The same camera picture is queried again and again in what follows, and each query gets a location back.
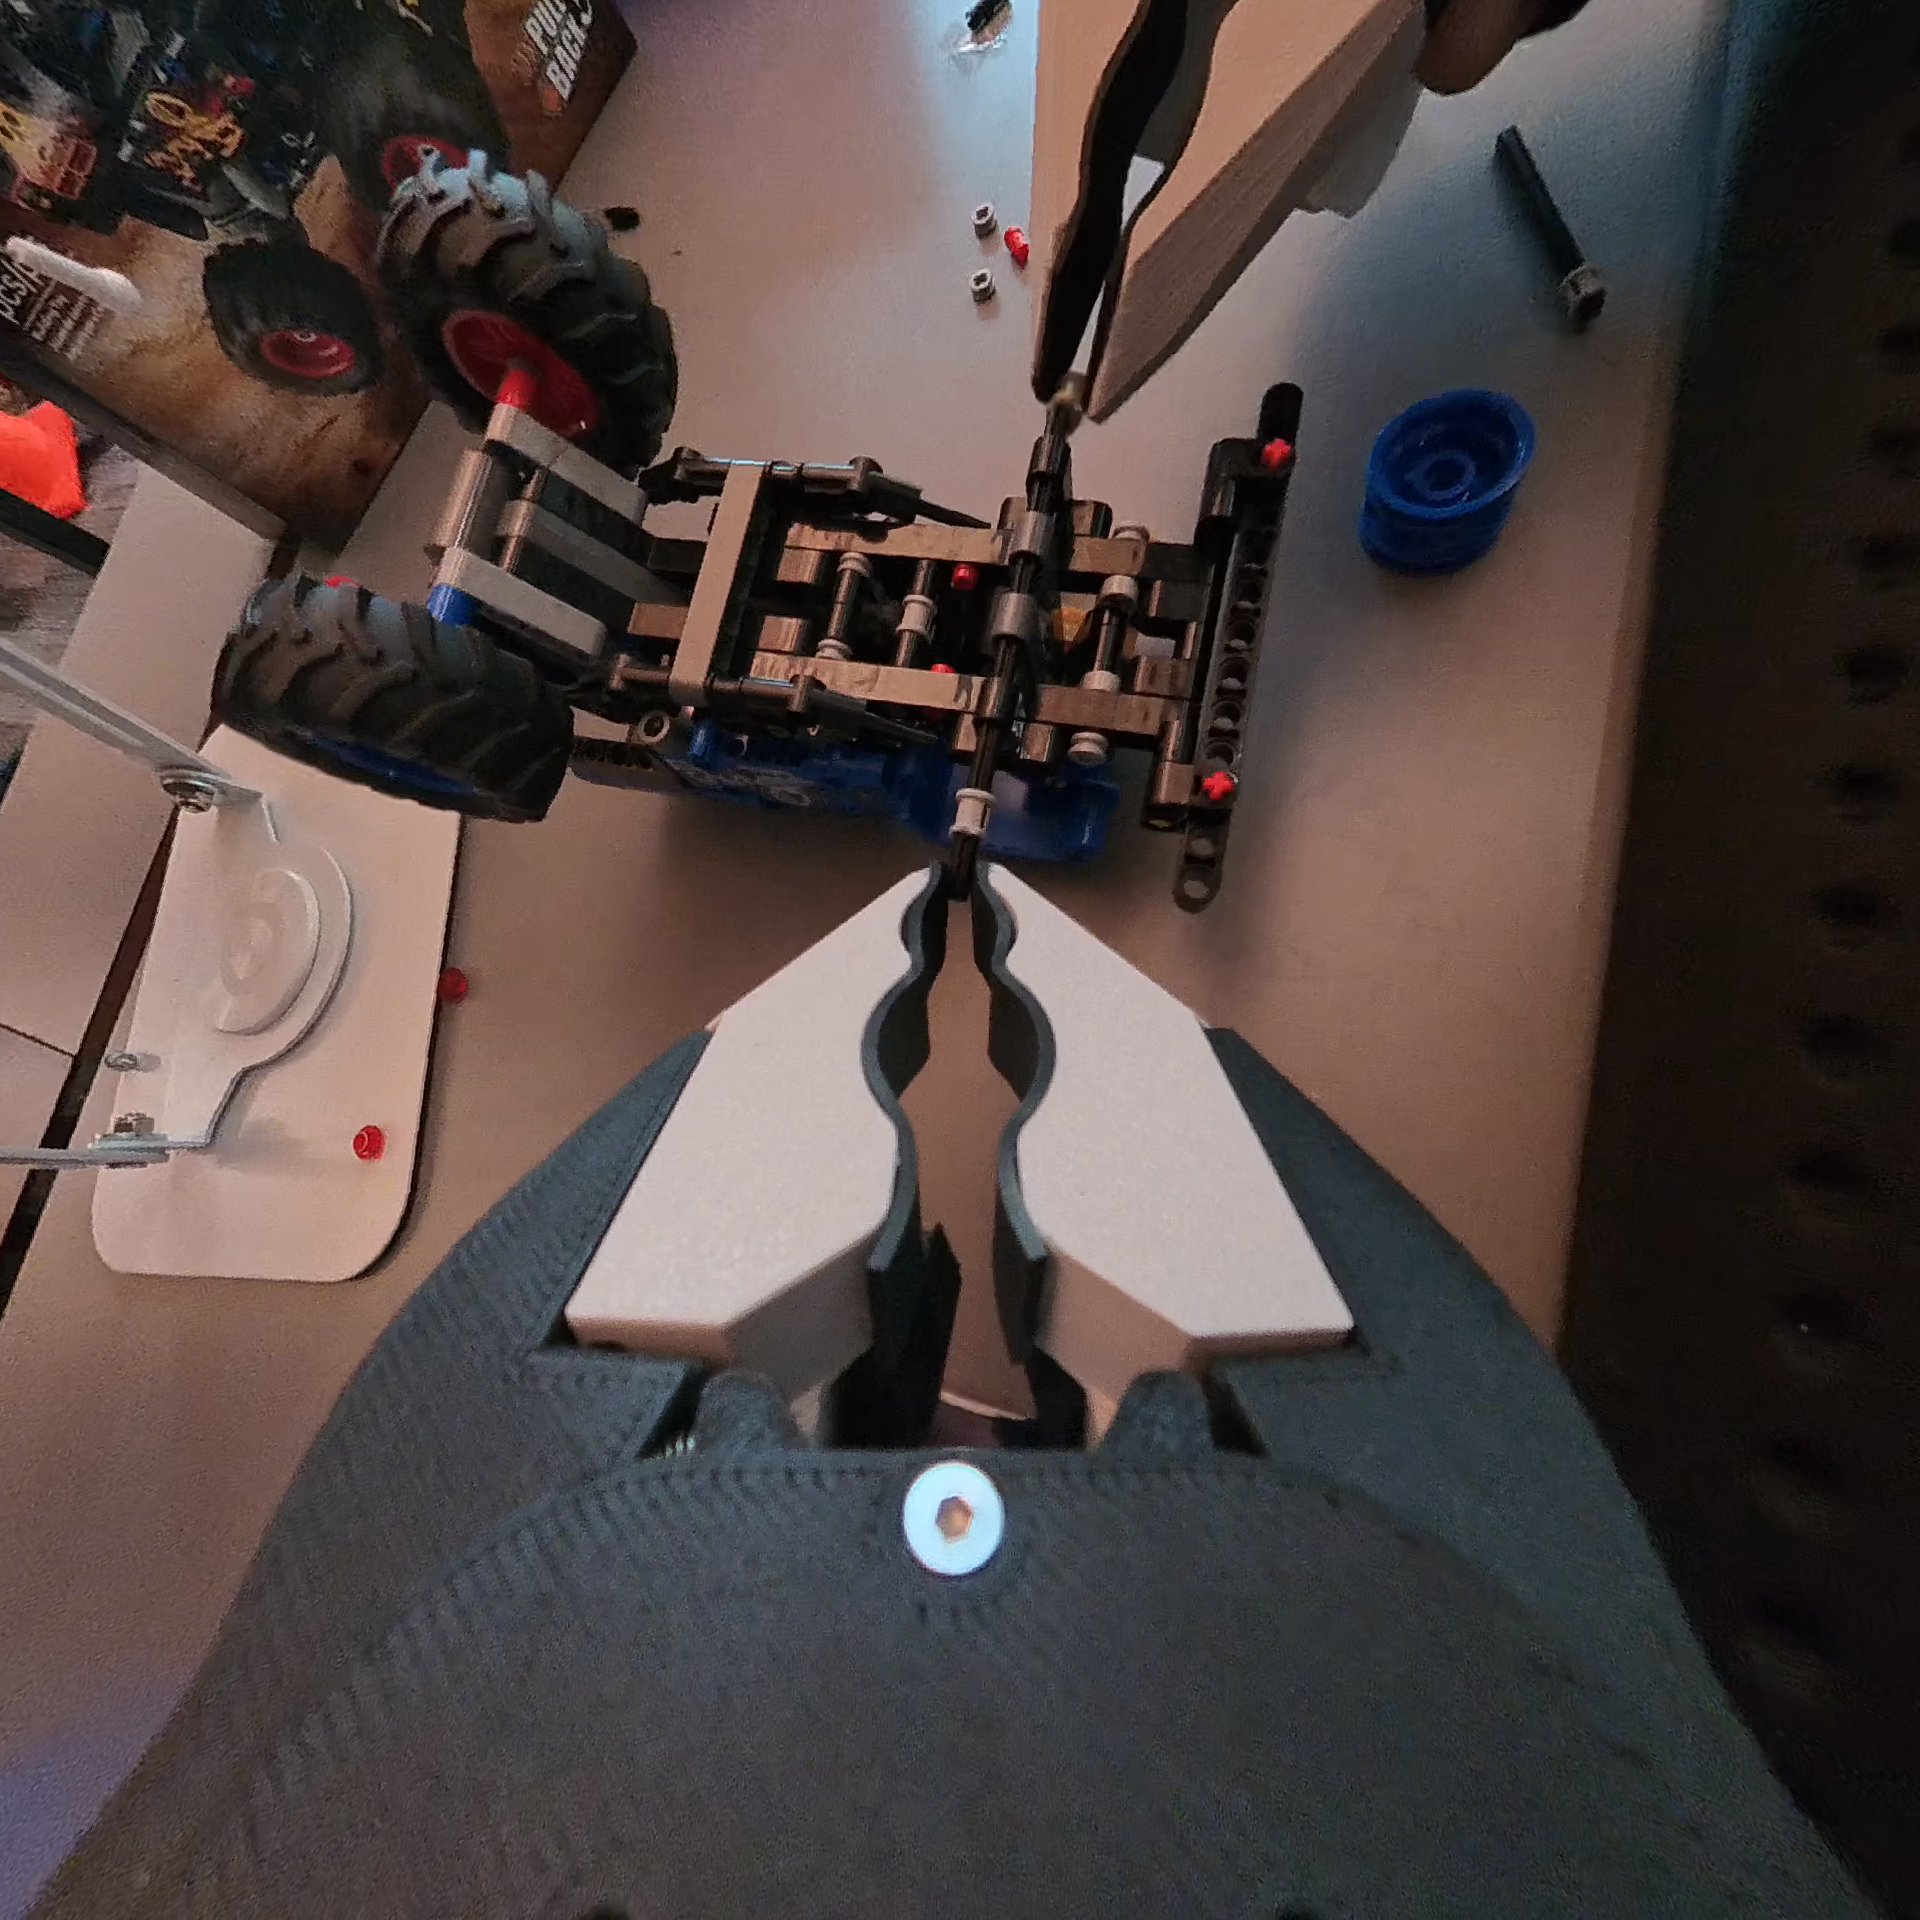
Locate Lego monster truck model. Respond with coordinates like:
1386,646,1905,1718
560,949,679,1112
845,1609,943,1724
211,152,1308,916

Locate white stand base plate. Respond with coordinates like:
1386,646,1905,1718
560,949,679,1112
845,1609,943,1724
89,728,463,1284

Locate long black toy axle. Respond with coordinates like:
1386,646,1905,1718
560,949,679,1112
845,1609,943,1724
945,382,1089,904

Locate grey desk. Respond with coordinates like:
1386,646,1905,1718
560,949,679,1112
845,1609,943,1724
0,0,1741,1876

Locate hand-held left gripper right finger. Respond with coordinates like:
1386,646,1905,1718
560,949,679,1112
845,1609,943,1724
967,862,1356,1450

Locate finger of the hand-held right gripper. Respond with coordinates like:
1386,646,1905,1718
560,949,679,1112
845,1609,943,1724
1089,0,1424,425
1031,0,1210,404

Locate black toy axle grey end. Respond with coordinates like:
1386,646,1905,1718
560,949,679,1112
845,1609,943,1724
1492,123,1609,329

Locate toy truck cardboard box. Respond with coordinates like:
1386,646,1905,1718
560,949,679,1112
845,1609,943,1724
0,0,640,549

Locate person's right hand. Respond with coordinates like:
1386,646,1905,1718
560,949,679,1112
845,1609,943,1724
1415,0,1520,96

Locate blue toy wheel rim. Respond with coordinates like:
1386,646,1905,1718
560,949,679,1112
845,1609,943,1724
1359,387,1538,577

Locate bright orange object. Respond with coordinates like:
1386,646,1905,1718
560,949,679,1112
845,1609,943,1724
0,398,84,518

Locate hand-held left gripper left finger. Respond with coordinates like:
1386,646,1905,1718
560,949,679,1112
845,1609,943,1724
563,862,963,1450

